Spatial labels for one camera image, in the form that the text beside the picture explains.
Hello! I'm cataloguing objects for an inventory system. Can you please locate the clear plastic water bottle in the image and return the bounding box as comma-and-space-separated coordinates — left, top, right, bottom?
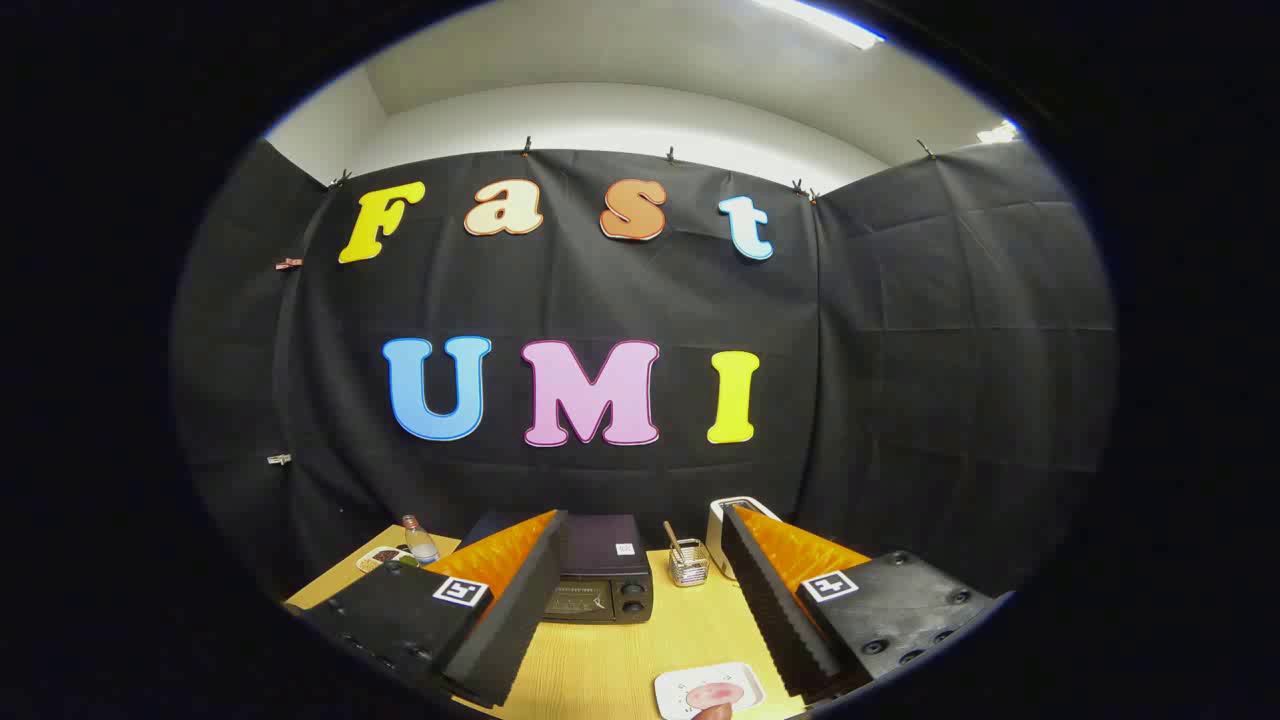
402, 515, 441, 566

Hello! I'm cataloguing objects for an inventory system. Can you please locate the wire mesh utensil holder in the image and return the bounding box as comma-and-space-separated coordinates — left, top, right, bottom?
668, 540, 711, 588

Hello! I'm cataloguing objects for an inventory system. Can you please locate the black backdrop cloth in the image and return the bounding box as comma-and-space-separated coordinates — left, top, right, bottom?
172, 138, 1118, 601

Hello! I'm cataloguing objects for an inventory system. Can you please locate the long ceiling light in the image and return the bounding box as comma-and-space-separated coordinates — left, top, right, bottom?
755, 0, 886, 51

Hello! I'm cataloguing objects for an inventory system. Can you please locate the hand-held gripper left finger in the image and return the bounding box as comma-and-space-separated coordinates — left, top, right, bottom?
300, 510, 569, 709

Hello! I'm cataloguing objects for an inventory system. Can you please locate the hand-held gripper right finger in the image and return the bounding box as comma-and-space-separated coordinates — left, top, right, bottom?
720, 504, 996, 701

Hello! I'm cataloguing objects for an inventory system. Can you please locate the white bread toaster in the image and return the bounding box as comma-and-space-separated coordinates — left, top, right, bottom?
706, 497, 781, 581

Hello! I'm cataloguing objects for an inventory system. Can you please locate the black toaster oven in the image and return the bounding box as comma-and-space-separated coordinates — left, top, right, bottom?
462, 512, 654, 626

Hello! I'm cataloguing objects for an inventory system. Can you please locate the white square plate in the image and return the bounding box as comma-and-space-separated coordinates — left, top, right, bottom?
654, 662, 766, 720

